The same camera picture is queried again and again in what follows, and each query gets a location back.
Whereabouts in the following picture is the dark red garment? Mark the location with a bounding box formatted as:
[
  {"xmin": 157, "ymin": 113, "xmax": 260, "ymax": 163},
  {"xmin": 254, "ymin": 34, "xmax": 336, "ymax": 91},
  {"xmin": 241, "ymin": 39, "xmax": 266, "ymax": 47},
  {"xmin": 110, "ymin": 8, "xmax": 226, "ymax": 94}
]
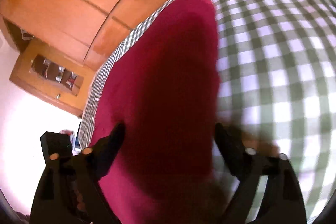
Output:
[{"xmin": 91, "ymin": 0, "xmax": 219, "ymax": 223}]

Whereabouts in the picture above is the wooden glass door cabinet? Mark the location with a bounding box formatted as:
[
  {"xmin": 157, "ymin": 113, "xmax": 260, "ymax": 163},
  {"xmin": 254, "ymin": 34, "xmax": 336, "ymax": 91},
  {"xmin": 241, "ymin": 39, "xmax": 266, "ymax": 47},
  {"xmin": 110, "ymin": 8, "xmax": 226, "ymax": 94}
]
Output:
[{"xmin": 10, "ymin": 39, "xmax": 95, "ymax": 117}]

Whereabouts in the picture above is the green white checkered bedspread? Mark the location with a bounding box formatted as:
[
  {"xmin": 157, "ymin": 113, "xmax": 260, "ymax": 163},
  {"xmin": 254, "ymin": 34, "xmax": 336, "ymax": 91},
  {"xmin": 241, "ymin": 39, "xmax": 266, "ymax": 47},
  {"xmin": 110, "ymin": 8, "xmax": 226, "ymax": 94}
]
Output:
[{"xmin": 79, "ymin": 0, "xmax": 336, "ymax": 224}]

